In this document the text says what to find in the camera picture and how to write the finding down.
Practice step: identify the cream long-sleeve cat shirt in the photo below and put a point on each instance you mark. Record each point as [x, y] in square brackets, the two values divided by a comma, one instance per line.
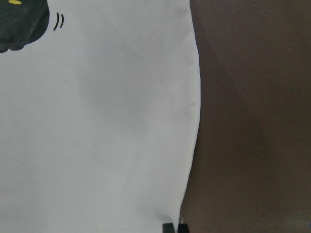
[99, 114]

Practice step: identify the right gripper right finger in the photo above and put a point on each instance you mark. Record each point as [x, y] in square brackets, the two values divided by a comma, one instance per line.
[183, 228]

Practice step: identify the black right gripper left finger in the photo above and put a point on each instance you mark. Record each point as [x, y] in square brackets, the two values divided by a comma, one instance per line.
[168, 228]

